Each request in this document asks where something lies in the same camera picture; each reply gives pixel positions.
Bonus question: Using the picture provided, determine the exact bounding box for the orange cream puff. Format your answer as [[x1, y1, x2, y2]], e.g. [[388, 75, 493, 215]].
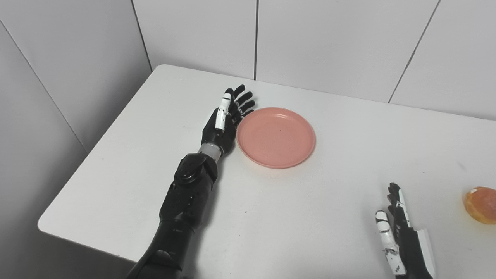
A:
[[462, 186, 496, 225]]

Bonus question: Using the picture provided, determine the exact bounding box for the pink round plate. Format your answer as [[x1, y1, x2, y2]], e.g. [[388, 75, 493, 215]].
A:
[[236, 107, 316, 169]]

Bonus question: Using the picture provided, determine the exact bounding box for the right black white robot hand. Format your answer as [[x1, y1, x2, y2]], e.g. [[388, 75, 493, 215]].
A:
[[375, 182, 436, 279]]

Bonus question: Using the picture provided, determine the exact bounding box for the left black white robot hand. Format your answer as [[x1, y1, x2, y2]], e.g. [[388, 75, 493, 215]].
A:
[[201, 84, 256, 157]]

